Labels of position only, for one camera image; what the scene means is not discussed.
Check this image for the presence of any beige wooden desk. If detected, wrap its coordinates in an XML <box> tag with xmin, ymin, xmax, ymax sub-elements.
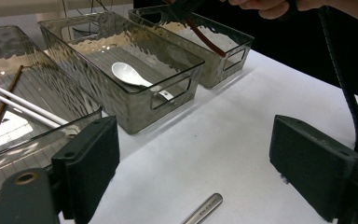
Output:
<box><xmin>0</xmin><ymin>0</ymin><xmax>135</xmax><ymax>20</ymax></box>

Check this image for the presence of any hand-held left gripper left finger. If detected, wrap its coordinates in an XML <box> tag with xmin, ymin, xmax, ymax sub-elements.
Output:
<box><xmin>50</xmin><ymin>115</ymin><xmax>121</xmax><ymax>224</ymax></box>

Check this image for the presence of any brown wooden chopstick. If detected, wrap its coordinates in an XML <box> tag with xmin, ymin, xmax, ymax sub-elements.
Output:
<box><xmin>0</xmin><ymin>64</ymin><xmax>24</xmax><ymax>157</ymax></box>

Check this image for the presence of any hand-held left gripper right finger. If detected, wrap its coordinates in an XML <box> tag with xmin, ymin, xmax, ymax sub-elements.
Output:
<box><xmin>268</xmin><ymin>114</ymin><xmax>358</xmax><ymax>224</ymax></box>

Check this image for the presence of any white chopstick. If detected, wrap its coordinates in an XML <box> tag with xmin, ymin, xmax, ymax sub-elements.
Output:
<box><xmin>0</xmin><ymin>77</ymin><xmax>70</xmax><ymax>126</ymax></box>
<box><xmin>0</xmin><ymin>86</ymin><xmax>62</xmax><ymax>130</ymax></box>

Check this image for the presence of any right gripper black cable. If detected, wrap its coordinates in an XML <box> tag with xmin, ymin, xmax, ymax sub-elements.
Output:
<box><xmin>318</xmin><ymin>5</ymin><xmax>358</xmax><ymax>151</ymax></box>

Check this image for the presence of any white table cover sheet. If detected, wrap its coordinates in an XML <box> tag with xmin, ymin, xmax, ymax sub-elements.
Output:
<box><xmin>58</xmin><ymin>49</ymin><xmax>358</xmax><ymax>224</ymax></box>

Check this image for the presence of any smoky clear plastic bin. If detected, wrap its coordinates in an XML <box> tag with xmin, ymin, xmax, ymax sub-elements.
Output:
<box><xmin>37</xmin><ymin>11</ymin><xmax>206</xmax><ymax>135</ymax></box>
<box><xmin>0</xmin><ymin>25</ymin><xmax>103</xmax><ymax>201</ymax></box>
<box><xmin>127</xmin><ymin>4</ymin><xmax>256</xmax><ymax>90</ymax></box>

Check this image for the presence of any white ceramic spoon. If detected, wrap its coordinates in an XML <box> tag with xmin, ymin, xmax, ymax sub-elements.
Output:
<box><xmin>110</xmin><ymin>61</ymin><xmax>176</xmax><ymax>103</ymax></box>

